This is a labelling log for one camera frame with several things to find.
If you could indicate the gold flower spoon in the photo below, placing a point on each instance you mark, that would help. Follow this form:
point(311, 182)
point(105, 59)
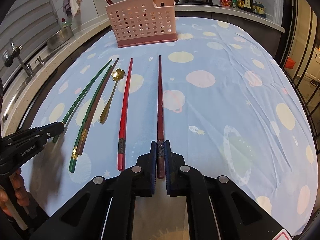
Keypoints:
point(117, 76)

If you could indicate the stainless steel bowl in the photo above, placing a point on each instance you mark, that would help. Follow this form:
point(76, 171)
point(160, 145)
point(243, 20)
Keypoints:
point(59, 38)

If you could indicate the small jars on tray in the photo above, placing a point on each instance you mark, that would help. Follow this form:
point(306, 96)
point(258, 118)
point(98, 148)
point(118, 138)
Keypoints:
point(258, 9)

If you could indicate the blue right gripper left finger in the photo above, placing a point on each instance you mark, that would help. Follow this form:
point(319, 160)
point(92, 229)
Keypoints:
point(152, 161)

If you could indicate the dark red chopstick pair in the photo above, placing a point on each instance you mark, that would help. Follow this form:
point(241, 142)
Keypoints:
point(160, 125)

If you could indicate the blue planet pattern tablecloth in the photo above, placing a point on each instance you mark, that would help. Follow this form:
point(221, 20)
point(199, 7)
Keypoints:
point(228, 109)

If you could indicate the green chopstick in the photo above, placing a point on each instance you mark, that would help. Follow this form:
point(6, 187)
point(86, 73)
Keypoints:
point(86, 122)
point(72, 119)

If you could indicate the purple hanging cloth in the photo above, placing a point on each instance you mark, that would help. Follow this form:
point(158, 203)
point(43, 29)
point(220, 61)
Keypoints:
point(67, 8)

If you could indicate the pink perforated utensil holder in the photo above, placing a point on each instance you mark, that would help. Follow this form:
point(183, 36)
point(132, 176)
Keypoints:
point(140, 22)

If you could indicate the red spiral chopstick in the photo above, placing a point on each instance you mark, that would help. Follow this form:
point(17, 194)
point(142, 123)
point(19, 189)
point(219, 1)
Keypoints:
point(123, 122)

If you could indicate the stainless steel sink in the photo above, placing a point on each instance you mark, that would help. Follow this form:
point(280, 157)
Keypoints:
point(19, 84)

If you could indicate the person left hand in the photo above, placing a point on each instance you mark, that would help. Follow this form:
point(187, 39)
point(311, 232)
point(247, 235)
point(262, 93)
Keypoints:
point(20, 193)

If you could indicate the cream hanging towel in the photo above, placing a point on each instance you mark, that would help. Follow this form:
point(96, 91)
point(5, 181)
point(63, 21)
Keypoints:
point(75, 7)

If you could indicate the black gas stove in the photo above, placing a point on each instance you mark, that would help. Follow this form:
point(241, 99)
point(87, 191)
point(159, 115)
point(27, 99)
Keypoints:
point(199, 2)

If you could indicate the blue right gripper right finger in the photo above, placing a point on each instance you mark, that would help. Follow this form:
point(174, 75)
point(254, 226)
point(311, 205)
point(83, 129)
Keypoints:
point(167, 164)

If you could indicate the chrome kitchen faucet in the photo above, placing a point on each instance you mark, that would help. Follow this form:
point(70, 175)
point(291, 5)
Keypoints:
point(9, 56)

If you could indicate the green dish soap bottle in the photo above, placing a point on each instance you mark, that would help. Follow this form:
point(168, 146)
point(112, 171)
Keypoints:
point(65, 23)

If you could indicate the dark soy sauce bottle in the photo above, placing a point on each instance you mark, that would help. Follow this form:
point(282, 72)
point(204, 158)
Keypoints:
point(248, 5)

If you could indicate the red seasoning packet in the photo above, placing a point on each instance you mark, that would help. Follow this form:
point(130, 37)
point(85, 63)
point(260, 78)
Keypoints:
point(227, 3)

